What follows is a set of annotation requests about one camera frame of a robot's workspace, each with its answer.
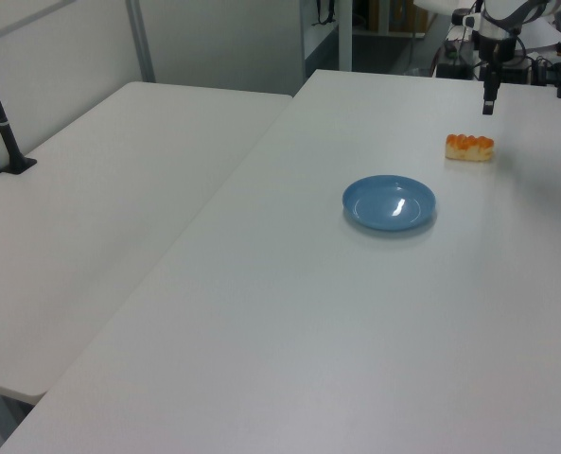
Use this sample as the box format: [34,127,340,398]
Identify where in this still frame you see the orange glazed bread loaf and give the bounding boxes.
[445,133,496,163]

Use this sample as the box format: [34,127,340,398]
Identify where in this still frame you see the wooden bookshelf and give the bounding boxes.
[366,0,430,37]

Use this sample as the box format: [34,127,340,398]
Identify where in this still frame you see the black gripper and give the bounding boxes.
[478,36,518,116]

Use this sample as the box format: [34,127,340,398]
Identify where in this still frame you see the grey metal partition post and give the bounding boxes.
[125,0,157,84]

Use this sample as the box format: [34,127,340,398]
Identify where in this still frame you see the black electronics box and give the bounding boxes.
[436,40,481,79]

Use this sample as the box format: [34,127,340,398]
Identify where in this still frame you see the blue round plate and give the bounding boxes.
[342,174,438,233]

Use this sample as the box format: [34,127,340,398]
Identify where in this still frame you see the black pole stand with clamp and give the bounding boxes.
[0,36,39,176]

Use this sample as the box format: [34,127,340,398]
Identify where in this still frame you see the white side table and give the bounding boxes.
[0,80,294,406]

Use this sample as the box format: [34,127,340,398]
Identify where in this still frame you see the black hanging straps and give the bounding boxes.
[311,0,337,27]

